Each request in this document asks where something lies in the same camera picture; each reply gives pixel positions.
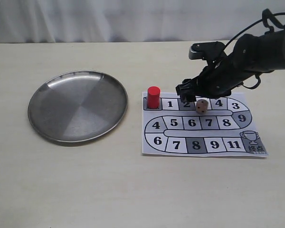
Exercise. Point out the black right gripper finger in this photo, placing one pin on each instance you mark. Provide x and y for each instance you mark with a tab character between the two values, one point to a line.
185	91

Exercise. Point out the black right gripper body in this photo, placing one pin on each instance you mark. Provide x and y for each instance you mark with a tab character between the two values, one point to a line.
217	80

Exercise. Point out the wooden die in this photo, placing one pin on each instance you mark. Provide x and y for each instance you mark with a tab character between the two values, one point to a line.
201	106

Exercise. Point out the red cylinder game piece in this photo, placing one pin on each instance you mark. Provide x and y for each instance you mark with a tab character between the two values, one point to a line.
153	97

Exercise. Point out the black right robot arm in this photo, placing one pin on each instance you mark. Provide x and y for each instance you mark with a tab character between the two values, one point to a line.
251	56

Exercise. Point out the paper game board sheet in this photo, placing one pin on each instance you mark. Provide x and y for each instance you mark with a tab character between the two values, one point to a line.
176	129

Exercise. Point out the round stainless steel plate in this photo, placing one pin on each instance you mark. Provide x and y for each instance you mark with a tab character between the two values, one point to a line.
77	107

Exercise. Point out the white backdrop curtain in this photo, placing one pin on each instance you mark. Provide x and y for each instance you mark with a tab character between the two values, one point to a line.
39	21

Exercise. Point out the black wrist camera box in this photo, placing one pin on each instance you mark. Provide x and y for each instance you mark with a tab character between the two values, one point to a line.
208	51

